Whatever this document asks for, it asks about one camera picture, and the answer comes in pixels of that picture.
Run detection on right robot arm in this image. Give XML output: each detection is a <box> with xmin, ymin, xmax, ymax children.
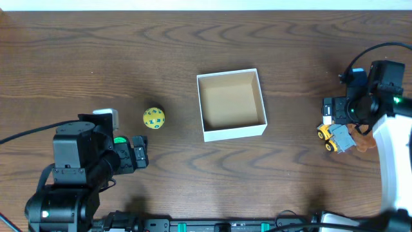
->
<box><xmin>321</xmin><ymin>60</ymin><xmax>411</xmax><ymax>231</ymax></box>

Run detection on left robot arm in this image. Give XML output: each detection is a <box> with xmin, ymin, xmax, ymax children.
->
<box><xmin>25</xmin><ymin>112</ymin><xmax>149</xmax><ymax>231</ymax></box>

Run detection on brown plush toy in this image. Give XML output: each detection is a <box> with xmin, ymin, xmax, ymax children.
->
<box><xmin>346</xmin><ymin>124</ymin><xmax>376</xmax><ymax>153</ymax></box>

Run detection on yellow ball with blue letters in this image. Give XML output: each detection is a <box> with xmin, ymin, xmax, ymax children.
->
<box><xmin>143</xmin><ymin>107</ymin><xmax>165</xmax><ymax>130</ymax></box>

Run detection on white cardboard box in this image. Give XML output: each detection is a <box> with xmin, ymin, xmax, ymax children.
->
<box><xmin>196</xmin><ymin>68</ymin><xmax>268</xmax><ymax>142</ymax></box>

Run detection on yellow and grey toy truck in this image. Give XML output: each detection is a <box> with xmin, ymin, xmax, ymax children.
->
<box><xmin>317</xmin><ymin>124</ymin><xmax>356</xmax><ymax>153</ymax></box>

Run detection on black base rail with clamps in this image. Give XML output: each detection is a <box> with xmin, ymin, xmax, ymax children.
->
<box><xmin>89</xmin><ymin>210</ymin><xmax>372</xmax><ymax>232</ymax></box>

